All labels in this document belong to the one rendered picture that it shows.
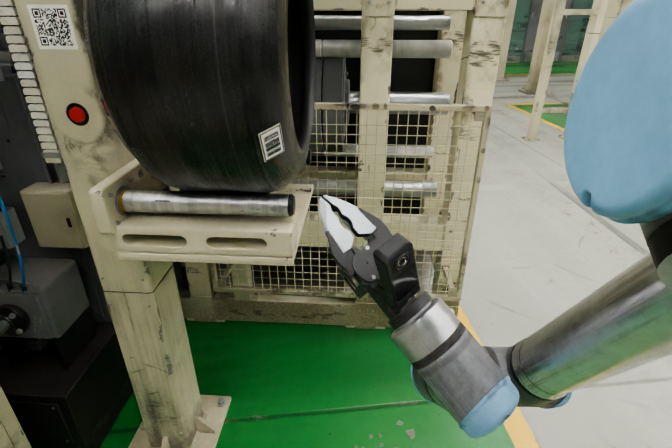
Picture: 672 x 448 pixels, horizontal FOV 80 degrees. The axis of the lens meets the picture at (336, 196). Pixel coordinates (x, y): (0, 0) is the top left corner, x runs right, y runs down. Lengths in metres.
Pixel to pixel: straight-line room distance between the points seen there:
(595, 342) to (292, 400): 1.21
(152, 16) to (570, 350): 0.68
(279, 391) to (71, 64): 1.21
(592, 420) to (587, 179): 1.55
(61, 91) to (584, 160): 0.89
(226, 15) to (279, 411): 1.29
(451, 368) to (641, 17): 0.44
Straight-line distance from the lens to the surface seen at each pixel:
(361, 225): 0.59
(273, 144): 0.66
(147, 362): 1.28
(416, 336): 0.56
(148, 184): 1.00
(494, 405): 0.59
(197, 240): 0.84
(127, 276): 1.11
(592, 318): 0.54
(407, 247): 0.50
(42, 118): 1.03
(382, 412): 1.57
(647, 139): 0.22
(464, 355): 0.58
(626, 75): 0.24
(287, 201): 0.78
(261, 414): 1.58
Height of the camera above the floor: 1.26
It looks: 25 degrees down
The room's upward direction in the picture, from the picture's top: straight up
